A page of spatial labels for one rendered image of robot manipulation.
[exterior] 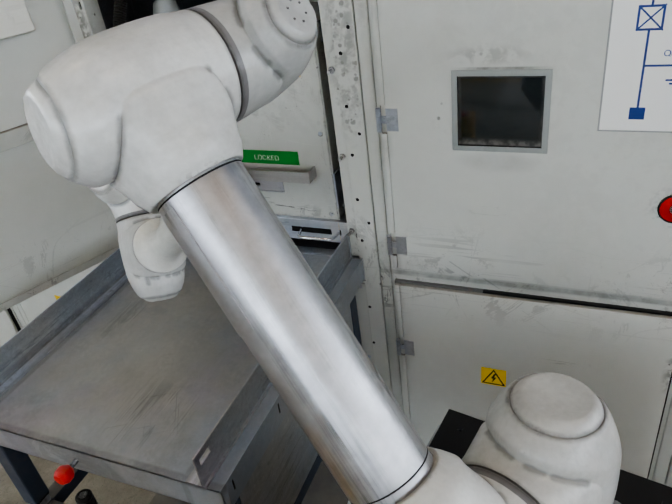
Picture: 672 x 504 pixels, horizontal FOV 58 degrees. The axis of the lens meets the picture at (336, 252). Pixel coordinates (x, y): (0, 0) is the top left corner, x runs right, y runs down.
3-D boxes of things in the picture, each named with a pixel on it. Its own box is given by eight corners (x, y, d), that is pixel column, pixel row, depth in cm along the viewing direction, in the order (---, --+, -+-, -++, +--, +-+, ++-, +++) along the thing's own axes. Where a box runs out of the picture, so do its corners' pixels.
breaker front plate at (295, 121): (338, 227, 149) (310, 26, 124) (175, 212, 167) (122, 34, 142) (339, 224, 150) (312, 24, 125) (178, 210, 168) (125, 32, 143)
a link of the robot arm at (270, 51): (238, 21, 81) (151, 51, 73) (305, -60, 66) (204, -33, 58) (286, 109, 83) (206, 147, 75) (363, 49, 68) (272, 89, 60)
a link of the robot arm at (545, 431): (628, 498, 81) (659, 384, 69) (563, 606, 71) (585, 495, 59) (519, 436, 91) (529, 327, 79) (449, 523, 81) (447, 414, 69)
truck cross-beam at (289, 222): (350, 244, 150) (347, 223, 147) (171, 225, 170) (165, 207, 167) (357, 233, 154) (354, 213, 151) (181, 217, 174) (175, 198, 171)
